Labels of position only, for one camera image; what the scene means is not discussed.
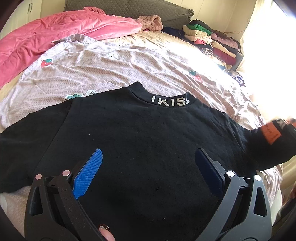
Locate black sweater orange cuffs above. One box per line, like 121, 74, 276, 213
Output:
1, 82, 295, 240

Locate stack of folded clothes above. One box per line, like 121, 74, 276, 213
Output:
182, 20, 244, 71

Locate left hand red nails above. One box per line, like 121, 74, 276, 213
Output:
98, 225, 115, 241

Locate purple small garment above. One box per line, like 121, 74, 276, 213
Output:
232, 73, 245, 87

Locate lilac patterned bed sheet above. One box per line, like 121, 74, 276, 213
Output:
0, 29, 284, 237

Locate dark navy garment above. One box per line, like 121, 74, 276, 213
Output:
162, 27, 185, 39

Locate grey quilted headboard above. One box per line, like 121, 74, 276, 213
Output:
64, 0, 194, 30

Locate pink knitted garment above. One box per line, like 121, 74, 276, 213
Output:
137, 15, 163, 32

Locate pink quilted comforter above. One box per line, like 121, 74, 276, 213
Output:
1, 7, 142, 86

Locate white wardrobe with black handles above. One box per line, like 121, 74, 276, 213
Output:
1, 0, 42, 39

